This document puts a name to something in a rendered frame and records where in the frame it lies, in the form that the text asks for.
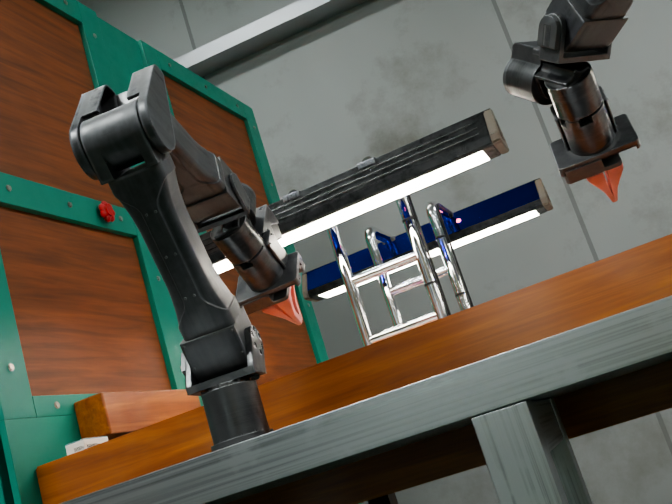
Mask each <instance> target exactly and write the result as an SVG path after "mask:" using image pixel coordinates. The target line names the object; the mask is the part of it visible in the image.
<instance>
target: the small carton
mask: <svg viewBox="0 0 672 504"><path fill-rule="evenodd" d="M106 441H108V437H107V436H101V437H92V438H83V439H80V440H78V441H75V442H72V443H70V444H67V445H65V447H66V452H67V456H68V455H70V454H73V453H76V452H79V451H81V450H84V449H87V448H90V447H92V446H95V445H98V444H100V443H103V442H106Z"/></svg>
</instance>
